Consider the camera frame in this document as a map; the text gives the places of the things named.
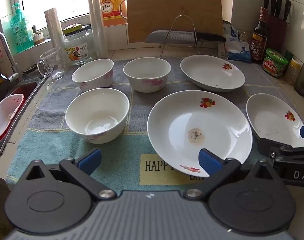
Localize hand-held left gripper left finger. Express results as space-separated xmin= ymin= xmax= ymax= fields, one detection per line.
xmin=25 ymin=148 xmax=117 ymax=202

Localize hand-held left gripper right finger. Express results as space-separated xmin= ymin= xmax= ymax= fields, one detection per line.
xmin=183 ymin=148 xmax=276 ymax=202

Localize white fruit-print plate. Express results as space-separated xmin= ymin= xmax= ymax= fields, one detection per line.
xmin=147 ymin=90 xmax=253 ymax=178
xmin=246 ymin=93 xmax=304 ymax=148
xmin=180 ymin=55 xmax=246 ymax=92

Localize white pink-flower bowl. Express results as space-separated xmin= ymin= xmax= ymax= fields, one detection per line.
xmin=65 ymin=87 xmax=130 ymax=145
xmin=123 ymin=57 xmax=172 ymax=93
xmin=72 ymin=58 xmax=114 ymax=92

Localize yellow-lid spice jar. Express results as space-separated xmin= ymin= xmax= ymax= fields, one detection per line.
xmin=284 ymin=58 xmax=303 ymax=85

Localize green-lid sauce jar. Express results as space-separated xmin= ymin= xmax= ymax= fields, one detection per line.
xmin=263 ymin=48 xmax=289 ymax=78

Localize grey checked towel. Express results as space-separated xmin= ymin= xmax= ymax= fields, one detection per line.
xmin=5 ymin=56 xmax=304 ymax=193

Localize stainless steel sink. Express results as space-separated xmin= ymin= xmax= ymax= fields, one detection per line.
xmin=0 ymin=74 xmax=49 ymax=155

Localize white pink strainer basket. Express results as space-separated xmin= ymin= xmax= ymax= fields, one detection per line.
xmin=0 ymin=94 xmax=25 ymax=140

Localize red plastic basin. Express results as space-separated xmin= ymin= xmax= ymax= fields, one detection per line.
xmin=0 ymin=81 xmax=39 ymax=143

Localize dark vinegar bottle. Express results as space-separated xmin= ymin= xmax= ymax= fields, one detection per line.
xmin=251 ymin=7 xmax=268 ymax=64

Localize clear glass mug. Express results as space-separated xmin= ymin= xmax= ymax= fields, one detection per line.
xmin=37 ymin=47 xmax=67 ymax=81

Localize white blue salt bag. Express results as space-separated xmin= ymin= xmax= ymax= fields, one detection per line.
xmin=222 ymin=21 xmax=253 ymax=63

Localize dark red knife block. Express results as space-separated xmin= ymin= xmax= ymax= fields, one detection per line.
xmin=263 ymin=10 xmax=290 ymax=54

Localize glass jar yellow lid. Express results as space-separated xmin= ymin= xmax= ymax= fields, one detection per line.
xmin=62 ymin=23 xmax=97 ymax=66

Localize small potted plant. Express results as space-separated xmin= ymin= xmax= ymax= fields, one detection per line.
xmin=31 ymin=25 xmax=45 ymax=46

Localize tall clear plastic roll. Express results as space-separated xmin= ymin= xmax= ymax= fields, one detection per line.
xmin=86 ymin=0 xmax=109 ymax=58

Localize metal faucet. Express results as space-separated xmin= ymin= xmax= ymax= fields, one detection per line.
xmin=0 ymin=31 xmax=23 ymax=83

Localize green dish soap bottle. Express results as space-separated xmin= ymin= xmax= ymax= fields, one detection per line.
xmin=10 ymin=2 xmax=35 ymax=54

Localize orange cooking wine bottle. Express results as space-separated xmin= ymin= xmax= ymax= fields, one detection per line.
xmin=99 ymin=0 xmax=128 ymax=27

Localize bamboo cutting board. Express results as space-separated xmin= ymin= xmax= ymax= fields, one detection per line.
xmin=125 ymin=0 xmax=224 ymax=49

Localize santoku knife black handle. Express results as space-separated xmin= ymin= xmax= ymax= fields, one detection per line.
xmin=145 ymin=30 xmax=227 ymax=44

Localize metal wire rack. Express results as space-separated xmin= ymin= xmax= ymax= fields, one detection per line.
xmin=160 ymin=14 xmax=202 ymax=57

